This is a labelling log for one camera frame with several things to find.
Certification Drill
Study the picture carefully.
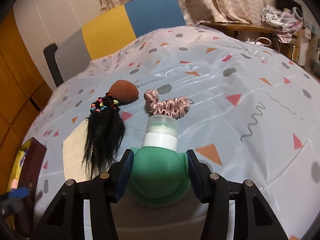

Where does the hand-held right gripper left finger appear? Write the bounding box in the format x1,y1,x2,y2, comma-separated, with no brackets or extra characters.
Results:
30,149,135,240

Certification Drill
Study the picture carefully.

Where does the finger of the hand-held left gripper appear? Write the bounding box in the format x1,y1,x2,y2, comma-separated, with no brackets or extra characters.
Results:
0,186,30,215

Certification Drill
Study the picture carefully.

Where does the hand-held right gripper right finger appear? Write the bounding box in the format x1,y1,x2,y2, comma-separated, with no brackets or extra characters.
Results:
186,149,288,240

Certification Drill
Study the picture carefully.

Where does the gold tin box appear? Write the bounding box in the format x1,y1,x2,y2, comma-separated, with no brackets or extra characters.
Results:
6,137,47,238

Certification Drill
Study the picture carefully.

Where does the yellow tube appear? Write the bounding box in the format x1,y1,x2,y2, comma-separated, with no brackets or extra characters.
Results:
14,144,31,178

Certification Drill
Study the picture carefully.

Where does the green bottle with white cap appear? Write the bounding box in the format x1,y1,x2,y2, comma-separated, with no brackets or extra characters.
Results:
126,115,192,207

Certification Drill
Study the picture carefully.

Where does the pink satin scrunchie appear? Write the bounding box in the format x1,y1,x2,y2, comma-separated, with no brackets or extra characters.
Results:
144,89,190,119

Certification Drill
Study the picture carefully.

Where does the black beaded hairpiece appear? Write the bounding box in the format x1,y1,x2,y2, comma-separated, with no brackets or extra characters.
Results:
81,92,126,178

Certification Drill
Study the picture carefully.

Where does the cream rectangular pad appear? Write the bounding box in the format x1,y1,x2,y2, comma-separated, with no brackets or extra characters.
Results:
62,119,94,182

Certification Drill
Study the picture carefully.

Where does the patterned light blue tablecloth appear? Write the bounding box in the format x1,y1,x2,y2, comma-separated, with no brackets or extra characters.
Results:
24,26,320,240

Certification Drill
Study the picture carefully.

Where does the brown makeup sponge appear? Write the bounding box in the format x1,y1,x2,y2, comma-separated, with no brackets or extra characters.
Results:
108,79,139,104

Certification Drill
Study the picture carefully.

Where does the wooden cabinet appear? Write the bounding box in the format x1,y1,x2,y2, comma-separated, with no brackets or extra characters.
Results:
0,7,53,180

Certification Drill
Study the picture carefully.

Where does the grey yellow blue chair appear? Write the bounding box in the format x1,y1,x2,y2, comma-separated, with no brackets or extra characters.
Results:
56,0,187,61

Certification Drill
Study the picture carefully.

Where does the wooden side table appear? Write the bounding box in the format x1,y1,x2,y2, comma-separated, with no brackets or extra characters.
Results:
200,21,295,55

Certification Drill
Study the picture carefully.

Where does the beige patterned curtain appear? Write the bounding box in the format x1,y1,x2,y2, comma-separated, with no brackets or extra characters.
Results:
94,0,278,25

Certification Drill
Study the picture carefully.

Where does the pile of patterned clothes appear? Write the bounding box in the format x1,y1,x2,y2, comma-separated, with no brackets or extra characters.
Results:
261,4,304,43

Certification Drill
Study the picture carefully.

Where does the black monitor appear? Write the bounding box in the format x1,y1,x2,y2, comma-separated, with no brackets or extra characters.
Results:
274,0,300,13

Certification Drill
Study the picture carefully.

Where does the white cable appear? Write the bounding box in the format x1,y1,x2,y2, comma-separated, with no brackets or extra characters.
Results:
247,37,272,46

